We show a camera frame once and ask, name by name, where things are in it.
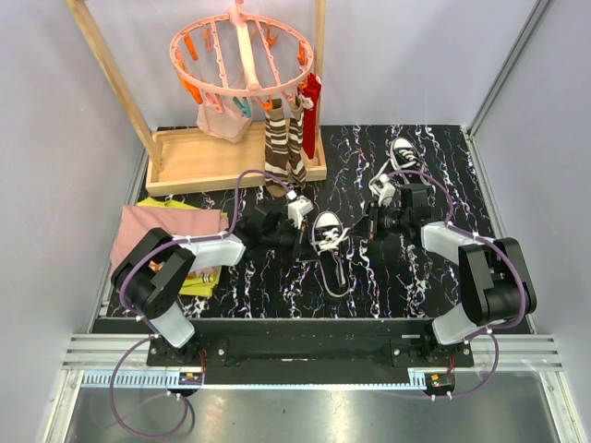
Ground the brown striped sock right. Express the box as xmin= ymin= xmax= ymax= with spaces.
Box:
xmin=287 ymin=96 xmax=307 ymax=189

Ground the brown striped sock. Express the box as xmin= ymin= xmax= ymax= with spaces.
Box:
xmin=264 ymin=99 xmax=288 ymax=198
xmin=287 ymin=96 xmax=307 ymax=189

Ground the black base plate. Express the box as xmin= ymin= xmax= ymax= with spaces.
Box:
xmin=91 ymin=317 xmax=532 ymax=370

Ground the red sock hanging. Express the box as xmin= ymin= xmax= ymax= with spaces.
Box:
xmin=302 ymin=73 xmax=321 ymax=160

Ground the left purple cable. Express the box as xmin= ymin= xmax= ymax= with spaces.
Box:
xmin=108 ymin=169 xmax=296 ymax=437

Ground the white shoelace sneaker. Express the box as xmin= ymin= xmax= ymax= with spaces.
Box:
xmin=311 ymin=225 xmax=350 ymax=254
xmin=368 ymin=158 xmax=420 ymax=194

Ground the aluminium rail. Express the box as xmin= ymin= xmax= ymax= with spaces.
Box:
xmin=62 ymin=334 xmax=562 ymax=390

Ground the wooden rack frame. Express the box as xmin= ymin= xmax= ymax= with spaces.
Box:
xmin=67 ymin=1 xmax=326 ymax=197

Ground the black marble pattern mat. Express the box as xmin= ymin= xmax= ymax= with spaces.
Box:
xmin=99 ymin=124 xmax=523 ymax=319

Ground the pink folded t-shirt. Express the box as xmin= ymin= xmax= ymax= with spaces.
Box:
xmin=110 ymin=206 xmax=229 ymax=272

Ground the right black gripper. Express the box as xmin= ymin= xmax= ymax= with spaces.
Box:
xmin=346 ymin=201 xmax=409 ymax=241

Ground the black sneaker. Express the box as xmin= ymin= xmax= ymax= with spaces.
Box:
xmin=310 ymin=211 xmax=349 ymax=299
xmin=390 ymin=137 xmax=429 ymax=186

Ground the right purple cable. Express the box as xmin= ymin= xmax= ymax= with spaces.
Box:
xmin=387 ymin=170 xmax=527 ymax=401

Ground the pink round clip hanger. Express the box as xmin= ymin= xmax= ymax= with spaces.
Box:
xmin=169 ymin=1 xmax=320 ymax=118

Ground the yellow folded t-shirt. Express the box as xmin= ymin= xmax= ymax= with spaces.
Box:
xmin=137 ymin=198 xmax=229 ymax=298

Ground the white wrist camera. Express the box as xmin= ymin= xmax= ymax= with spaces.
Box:
xmin=368 ymin=174 xmax=396 ymax=207
xmin=287 ymin=196 xmax=314 ymax=229

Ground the brown striped sock left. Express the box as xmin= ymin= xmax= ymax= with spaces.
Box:
xmin=264 ymin=99 xmax=288 ymax=198

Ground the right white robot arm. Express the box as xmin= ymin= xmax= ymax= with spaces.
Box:
xmin=356 ymin=184 xmax=537 ymax=366

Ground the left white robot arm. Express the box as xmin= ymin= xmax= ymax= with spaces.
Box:
xmin=111 ymin=210 xmax=306 ymax=365

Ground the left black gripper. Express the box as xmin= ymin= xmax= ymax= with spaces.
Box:
xmin=261 ymin=220 xmax=320 ymax=263

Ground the purple cable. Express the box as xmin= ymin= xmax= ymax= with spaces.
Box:
xmin=387 ymin=170 xmax=527 ymax=401
xmin=108 ymin=169 xmax=296 ymax=437

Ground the pink cloth hanging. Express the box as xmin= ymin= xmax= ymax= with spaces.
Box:
xmin=197 ymin=97 xmax=252 ymax=143

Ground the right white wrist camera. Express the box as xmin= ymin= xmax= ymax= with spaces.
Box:
xmin=368 ymin=174 xmax=396 ymax=207

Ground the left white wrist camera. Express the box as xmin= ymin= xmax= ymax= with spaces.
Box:
xmin=287 ymin=196 xmax=314 ymax=229

